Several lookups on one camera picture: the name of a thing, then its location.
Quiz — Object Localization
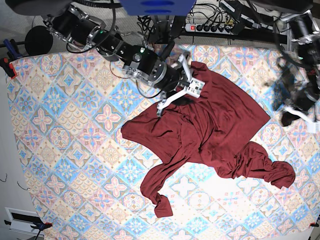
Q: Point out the orange black clamp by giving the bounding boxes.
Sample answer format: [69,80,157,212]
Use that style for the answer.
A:
[3,219,53,230]
[0,57,17,79]

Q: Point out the dark red t-shirt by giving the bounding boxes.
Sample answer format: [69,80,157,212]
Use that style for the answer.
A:
[121,61,296,218]

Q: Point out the orange black clamp lower left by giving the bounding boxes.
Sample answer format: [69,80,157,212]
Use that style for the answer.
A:
[3,219,53,230]

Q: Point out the orange clamp lower right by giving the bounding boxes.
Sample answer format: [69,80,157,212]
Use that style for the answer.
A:
[309,222,320,228]

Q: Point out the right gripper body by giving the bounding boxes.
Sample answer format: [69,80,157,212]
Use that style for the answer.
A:
[156,51,205,117]

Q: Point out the black round stool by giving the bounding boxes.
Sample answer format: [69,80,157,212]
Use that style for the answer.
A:
[24,25,53,56]

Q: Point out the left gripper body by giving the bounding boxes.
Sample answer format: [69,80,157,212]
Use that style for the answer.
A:
[282,89,318,133]

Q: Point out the white power strip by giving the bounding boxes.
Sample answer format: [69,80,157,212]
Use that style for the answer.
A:
[184,23,233,35]

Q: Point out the orange black clamp upper left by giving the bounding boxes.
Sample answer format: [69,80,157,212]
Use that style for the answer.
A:
[0,57,17,79]

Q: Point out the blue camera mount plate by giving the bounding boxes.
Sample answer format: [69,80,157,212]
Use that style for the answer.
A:
[119,0,196,16]

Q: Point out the white floor box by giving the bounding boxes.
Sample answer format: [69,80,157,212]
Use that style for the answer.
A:
[4,207,42,236]

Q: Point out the patterned tablecloth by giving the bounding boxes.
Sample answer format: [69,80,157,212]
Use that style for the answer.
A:
[6,45,320,240]

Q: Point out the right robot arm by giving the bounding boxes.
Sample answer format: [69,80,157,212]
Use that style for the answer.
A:
[5,0,205,117]

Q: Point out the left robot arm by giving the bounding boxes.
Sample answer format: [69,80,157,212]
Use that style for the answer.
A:
[274,0,320,134]

